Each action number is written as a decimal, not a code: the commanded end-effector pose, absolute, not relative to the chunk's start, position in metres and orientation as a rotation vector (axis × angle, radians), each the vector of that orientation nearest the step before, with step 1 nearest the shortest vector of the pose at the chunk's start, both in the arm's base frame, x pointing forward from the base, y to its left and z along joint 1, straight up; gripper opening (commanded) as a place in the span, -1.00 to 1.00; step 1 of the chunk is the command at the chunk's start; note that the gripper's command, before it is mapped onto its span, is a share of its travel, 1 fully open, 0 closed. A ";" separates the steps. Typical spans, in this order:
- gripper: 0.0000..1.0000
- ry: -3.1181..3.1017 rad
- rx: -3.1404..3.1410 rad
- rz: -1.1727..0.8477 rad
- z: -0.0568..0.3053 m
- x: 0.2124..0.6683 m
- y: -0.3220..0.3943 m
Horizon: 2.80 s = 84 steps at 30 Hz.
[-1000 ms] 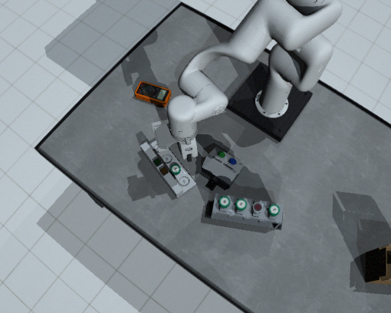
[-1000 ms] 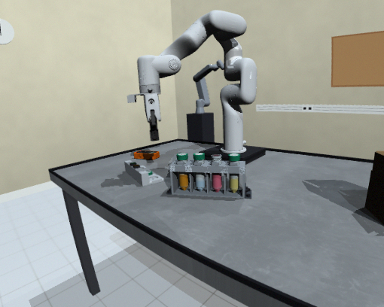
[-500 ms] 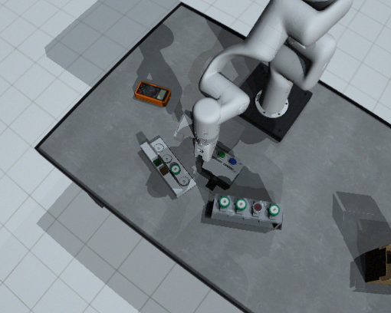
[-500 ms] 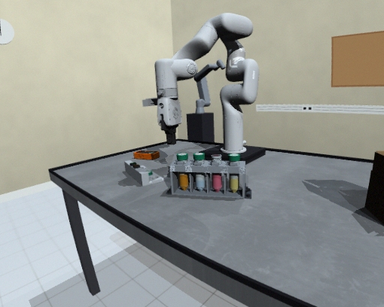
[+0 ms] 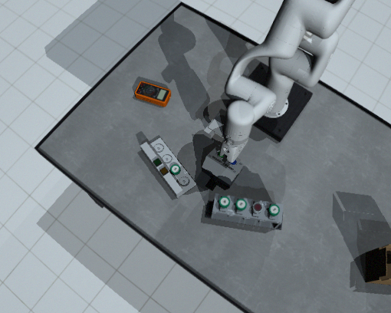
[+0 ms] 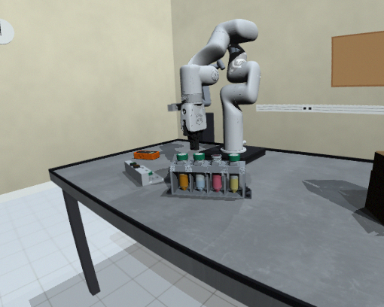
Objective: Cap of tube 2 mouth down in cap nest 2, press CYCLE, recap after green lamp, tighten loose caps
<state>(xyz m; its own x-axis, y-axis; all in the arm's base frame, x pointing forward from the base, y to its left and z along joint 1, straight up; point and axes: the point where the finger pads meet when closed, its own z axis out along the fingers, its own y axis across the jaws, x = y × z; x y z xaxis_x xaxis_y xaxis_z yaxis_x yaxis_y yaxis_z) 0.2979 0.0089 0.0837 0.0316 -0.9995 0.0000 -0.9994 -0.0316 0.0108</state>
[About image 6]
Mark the orange pocket multimeter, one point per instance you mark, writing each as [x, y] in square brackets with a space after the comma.
[146, 155]

